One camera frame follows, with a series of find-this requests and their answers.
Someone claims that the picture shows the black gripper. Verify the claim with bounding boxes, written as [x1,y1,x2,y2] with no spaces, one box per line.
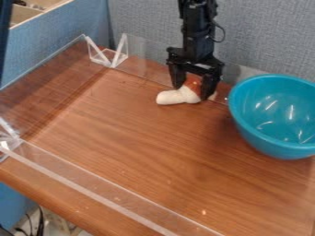
[165,47,224,100]

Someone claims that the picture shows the white brown toy mushroom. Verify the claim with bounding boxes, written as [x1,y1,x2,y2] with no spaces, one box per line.
[156,77,201,105]

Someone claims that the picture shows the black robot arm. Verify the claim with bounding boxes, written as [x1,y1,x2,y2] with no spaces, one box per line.
[165,0,224,100]

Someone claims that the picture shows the blue plastic bowl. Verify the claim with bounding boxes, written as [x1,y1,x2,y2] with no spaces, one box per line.
[228,74,315,159]

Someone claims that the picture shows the clear acrylic front barrier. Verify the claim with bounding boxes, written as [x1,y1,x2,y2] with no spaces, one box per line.
[0,117,224,236]

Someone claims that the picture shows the wooden shelf box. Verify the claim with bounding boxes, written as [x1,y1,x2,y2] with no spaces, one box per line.
[9,0,73,29]

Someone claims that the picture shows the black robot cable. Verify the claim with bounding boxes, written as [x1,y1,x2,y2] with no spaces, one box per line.
[208,19,226,44]

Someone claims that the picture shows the clear acrylic corner bracket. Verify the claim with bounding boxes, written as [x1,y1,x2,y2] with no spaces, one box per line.
[85,33,129,68]

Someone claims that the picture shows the black floor cables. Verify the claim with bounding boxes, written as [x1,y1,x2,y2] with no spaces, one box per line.
[0,206,46,236]

